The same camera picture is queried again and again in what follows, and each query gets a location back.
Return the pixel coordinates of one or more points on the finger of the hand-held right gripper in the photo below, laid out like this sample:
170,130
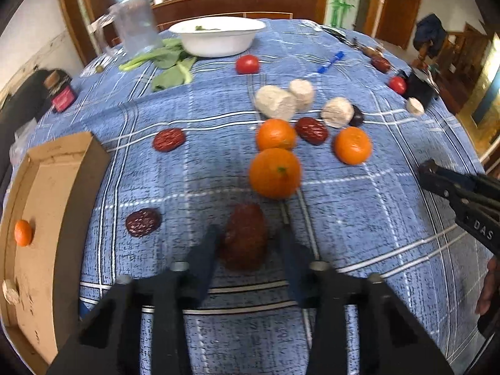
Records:
453,174
449,195

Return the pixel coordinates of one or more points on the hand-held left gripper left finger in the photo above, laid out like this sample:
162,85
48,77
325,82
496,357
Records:
208,250

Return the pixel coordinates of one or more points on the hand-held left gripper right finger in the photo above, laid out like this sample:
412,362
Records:
292,259

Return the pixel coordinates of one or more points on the red dried date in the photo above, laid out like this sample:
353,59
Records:
381,64
311,130
244,238
168,139
143,222

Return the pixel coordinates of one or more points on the orange tangerine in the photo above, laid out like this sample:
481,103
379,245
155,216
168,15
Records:
276,134
275,172
352,145
23,233

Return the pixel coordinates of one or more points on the dark round plum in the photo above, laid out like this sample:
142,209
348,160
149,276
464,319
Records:
357,117

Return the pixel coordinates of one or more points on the shallow cardboard box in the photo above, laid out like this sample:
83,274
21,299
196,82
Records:
50,203

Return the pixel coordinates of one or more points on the person's right hand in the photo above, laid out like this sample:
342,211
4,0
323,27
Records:
489,285

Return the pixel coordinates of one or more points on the blue plaid tablecloth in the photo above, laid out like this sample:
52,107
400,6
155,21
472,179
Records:
195,187

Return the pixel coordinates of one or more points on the black box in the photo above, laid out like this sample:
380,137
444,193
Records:
420,86

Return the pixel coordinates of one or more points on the red tomato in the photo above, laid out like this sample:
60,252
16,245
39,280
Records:
247,64
397,84

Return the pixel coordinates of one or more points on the dark jacket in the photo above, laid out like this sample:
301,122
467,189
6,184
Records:
429,33

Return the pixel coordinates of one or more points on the wooden door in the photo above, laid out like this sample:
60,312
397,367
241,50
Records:
402,7

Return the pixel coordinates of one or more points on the green vegetable leaf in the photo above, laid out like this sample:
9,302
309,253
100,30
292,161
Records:
174,76

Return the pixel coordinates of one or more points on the dark small object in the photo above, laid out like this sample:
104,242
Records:
336,33

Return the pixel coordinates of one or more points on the green bok choy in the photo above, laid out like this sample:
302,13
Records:
156,55

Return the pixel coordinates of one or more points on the small green olive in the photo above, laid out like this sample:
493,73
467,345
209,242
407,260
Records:
100,68

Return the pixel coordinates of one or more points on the white bowl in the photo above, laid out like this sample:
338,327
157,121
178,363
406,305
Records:
216,39

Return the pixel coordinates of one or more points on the dark jar with red label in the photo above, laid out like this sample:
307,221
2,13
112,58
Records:
60,93

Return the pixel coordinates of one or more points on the clear plastic bag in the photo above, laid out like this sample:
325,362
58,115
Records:
21,140

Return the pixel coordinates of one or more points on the clear plastic pitcher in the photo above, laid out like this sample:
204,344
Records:
134,27

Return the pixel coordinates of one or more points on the wooden counter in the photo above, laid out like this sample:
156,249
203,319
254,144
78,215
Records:
234,4

